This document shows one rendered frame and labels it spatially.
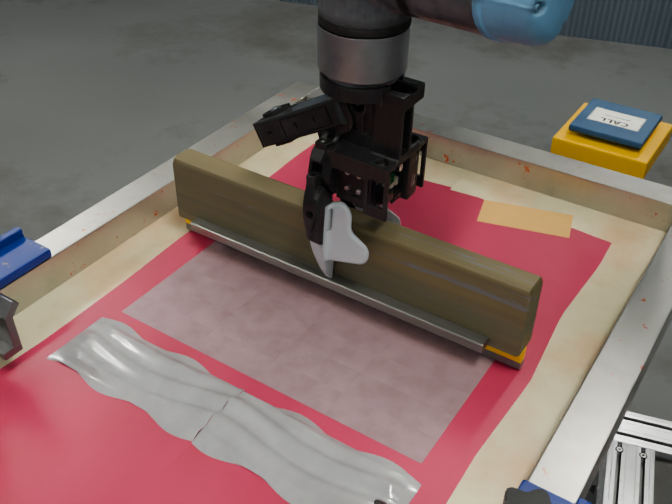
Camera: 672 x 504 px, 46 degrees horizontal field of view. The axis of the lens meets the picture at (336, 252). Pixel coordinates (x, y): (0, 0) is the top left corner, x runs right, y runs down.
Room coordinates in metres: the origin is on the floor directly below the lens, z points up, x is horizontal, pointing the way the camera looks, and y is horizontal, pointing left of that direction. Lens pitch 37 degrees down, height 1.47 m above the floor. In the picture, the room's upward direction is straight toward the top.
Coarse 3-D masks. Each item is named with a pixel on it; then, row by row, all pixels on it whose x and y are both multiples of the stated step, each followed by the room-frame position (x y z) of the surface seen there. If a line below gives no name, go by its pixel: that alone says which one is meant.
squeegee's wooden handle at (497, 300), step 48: (192, 192) 0.72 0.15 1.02; (240, 192) 0.68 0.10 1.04; (288, 192) 0.66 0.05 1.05; (288, 240) 0.65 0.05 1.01; (384, 240) 0.59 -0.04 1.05; (432, 240) 0.58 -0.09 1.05; (384, 288) 0.59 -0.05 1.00; (432, 288) 0.56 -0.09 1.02; (480, 288) 0.53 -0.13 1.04; (528, 288) 0.52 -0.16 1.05; (528, 336) 0.52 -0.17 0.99
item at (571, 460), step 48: (288, 96) 1.01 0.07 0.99; (240, 144) 0.89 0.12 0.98; (432, 144) 0.90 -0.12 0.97; (480, 144) 0.88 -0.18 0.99; (144, 192) 0.76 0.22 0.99; (576, 192) 0.80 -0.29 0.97; (624, 192) 0.77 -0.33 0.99; (48, 240) 0.67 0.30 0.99; (96, 240) 0.69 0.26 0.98; (48, 288) 0.63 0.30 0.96; (624, 336) 0.52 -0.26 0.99; (624, 384) 0.46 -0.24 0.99; (576, 432) 0.41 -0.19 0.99; (528, 480) 0.37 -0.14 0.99; (576, 480) 0.37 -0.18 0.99
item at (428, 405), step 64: (448, 192) 0.82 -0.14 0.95; (512, 256) 0.69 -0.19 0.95; (576, 256) 0.69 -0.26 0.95; (320, 320) 0.59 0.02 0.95; (384, 320) 0.59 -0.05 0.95; (256, 384) 0.50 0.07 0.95; (320, 384) 0.50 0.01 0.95; (384, 384) 0.50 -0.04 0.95; (448, 384) 0.50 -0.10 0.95; (512, 384) 0.50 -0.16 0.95; (192, 448) 0.43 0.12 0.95; (384, 448) 0.43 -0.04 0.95; (448, 448) 0.43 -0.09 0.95
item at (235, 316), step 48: (432, 192) 0.82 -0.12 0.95; (192, 240) 0.72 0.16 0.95; (144, 288) 0.64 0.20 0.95; (192, 288) 0.64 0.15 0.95; (240, 288) 0.64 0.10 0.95; (288, 288) 0.64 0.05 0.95; (144, 336) 0.56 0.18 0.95; (192, 336) 0.56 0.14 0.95; (240, 336) 0.56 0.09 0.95; (288, 336) 0.56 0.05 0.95; (0, 384) 0.50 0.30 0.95; (48, 384) 0.50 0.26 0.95; (240, 384) 0.50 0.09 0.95; (0, 432) 0.45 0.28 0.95; (48, 432) 0.45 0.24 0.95; (96, 432) 0.45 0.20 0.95; (144, 432) 0.45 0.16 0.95; (0, 480) 0.40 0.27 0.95; (48, 480) 0.40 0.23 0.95; (96, 480) 0.40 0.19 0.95; (144, 480) 0.40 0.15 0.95
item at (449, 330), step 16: (192, 224) 0.70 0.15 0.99; (208, 224) 0.70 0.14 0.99; (224, 240) 0.68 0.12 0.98; (240, 240) 0.67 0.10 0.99; (256, 256) 0.65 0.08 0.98; (272, 256) 0.64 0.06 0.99; (288, 256) 0.64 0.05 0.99; (304, 272) 0.62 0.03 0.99; (320, 272) 0.62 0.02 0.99; (336, 288) 0.60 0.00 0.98; (352, 288) 0.59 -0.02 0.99; (368, 288) 0.59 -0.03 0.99; (368, 304) 0.58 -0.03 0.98; (384, 304) 0.57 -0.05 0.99; (400, 304) 0.57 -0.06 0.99; (416, 320) 0.55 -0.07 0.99; (432, 320) 0.55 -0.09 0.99; (448, 336) 0.53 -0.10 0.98; (464, 336) 0.53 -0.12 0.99; (480, 336) 0.53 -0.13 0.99; (480, 352) 0.51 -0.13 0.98
